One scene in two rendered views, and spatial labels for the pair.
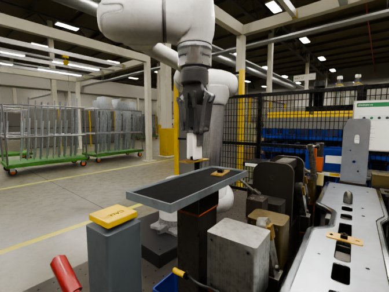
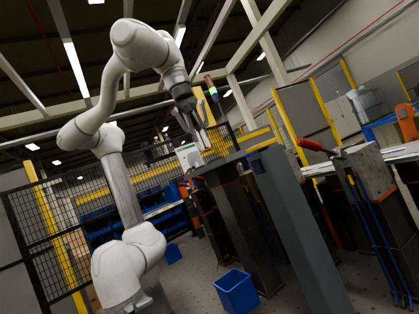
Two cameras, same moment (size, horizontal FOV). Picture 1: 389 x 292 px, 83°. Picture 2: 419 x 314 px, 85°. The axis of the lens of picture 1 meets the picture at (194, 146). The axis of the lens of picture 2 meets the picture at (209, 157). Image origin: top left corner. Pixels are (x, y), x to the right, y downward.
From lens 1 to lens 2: 0.78 m
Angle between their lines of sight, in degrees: 64
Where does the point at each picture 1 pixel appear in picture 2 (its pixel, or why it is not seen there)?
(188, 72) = (186, 86)
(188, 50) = (183, 72)
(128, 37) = (149, 53)
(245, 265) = (292, 159)
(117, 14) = (148, 32)
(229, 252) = not seen: hidden behind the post
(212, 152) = (132, 199)
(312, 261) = not seen: hidden behind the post
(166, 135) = not seen: outside the picture
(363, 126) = (196, 155)
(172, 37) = (169, 62)
